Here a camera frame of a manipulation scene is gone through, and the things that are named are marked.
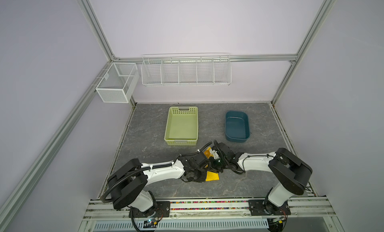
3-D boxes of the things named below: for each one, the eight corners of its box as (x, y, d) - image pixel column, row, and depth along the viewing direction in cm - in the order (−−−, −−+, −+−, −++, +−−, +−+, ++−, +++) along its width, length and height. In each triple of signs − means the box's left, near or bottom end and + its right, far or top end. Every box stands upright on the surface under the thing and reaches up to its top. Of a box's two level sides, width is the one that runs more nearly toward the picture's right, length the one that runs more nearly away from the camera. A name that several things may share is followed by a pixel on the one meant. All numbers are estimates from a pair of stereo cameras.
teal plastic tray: (226, 142, 101) (227, 138, 97) (222, 114, 116) (223, 110, 112) (252, 142, 101) (254, 138, 97) (244, 114, 116) (246, 110, 112)
